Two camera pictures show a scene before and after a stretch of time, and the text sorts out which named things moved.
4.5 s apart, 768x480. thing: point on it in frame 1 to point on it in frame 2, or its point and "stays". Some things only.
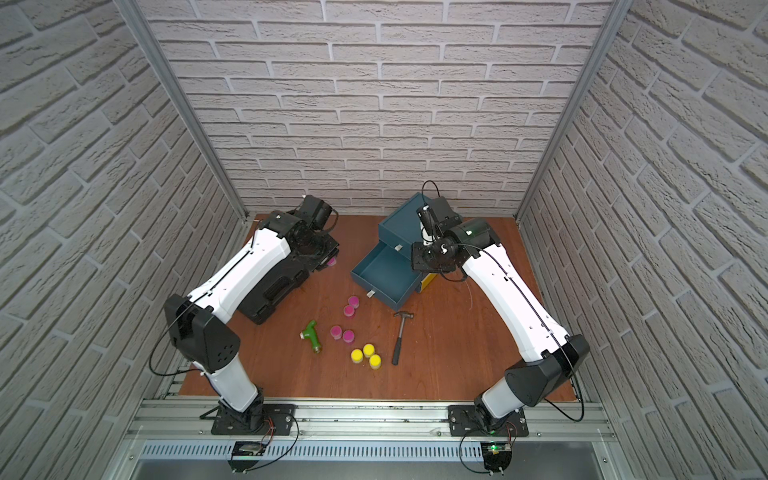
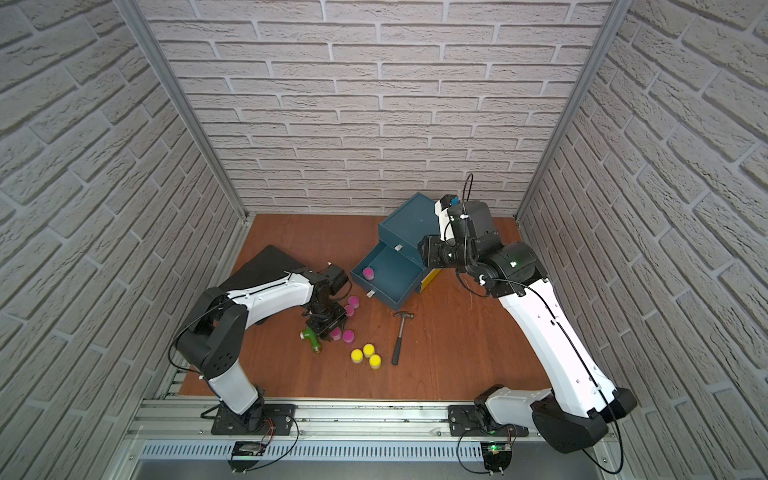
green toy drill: (311, 335) stays
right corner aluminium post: (618, 13) stays
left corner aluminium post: (144, 30) stays
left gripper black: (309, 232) to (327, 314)
